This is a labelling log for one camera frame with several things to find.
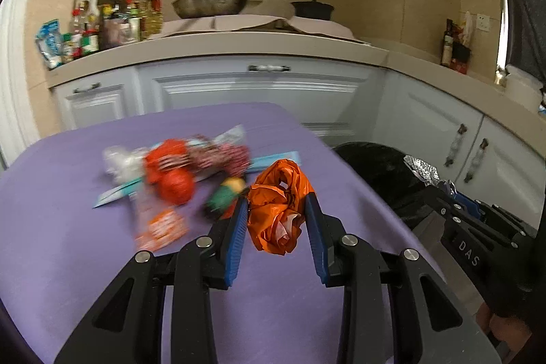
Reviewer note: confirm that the black lined trash bin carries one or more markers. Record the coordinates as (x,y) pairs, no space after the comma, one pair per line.
(384,170)

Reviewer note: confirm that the light blue long wrapper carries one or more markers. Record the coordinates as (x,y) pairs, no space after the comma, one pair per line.
(174,166)

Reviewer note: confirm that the red patterned snack wrapper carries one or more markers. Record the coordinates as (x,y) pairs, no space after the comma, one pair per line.
(209,158)

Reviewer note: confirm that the red box on counter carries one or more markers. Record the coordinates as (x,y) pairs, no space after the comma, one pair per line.
(460,56)

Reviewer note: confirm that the green yellow small wrapper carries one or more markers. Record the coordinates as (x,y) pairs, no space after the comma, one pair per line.
(221,203)

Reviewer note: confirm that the white spice rack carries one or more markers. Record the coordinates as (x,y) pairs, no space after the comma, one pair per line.
(109,20)

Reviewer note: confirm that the silver foil wrapper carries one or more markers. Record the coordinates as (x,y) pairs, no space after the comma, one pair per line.
(425,172)

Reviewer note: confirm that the blue white salt bag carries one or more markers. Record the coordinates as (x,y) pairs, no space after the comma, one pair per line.
(49,42)

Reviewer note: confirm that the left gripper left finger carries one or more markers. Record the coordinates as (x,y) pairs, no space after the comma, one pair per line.
(125,323)

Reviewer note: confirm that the black cooking pot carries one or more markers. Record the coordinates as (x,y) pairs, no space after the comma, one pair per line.
(313,9)

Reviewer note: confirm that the orange red round wrapper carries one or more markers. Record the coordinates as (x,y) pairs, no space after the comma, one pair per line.
(174,184)

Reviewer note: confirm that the yellow cooking oil bottle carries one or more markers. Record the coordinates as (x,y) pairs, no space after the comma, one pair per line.
(153,17)

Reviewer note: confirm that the right hand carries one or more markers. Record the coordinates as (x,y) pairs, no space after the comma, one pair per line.
(512,331)

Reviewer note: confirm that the dark oil bottle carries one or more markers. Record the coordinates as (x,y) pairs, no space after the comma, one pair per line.
(447,42)

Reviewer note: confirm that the clear plastic bag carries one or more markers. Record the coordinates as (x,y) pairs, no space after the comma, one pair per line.
(124,165)

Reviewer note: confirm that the steel wok pan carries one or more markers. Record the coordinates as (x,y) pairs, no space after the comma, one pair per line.
(207,8)

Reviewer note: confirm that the white cabinet with handles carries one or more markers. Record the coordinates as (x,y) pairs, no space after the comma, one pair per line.
(338,102)

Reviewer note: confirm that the beige cardboard stove cover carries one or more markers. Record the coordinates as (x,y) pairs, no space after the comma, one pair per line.
(252,22)

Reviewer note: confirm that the orange plastic bag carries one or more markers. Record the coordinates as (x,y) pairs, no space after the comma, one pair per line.
(276,207)

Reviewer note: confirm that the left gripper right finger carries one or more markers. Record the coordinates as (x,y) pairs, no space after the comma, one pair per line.
(396,299)

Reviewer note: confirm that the orange white snack packet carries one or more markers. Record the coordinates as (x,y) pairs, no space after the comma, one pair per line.
(157,223)

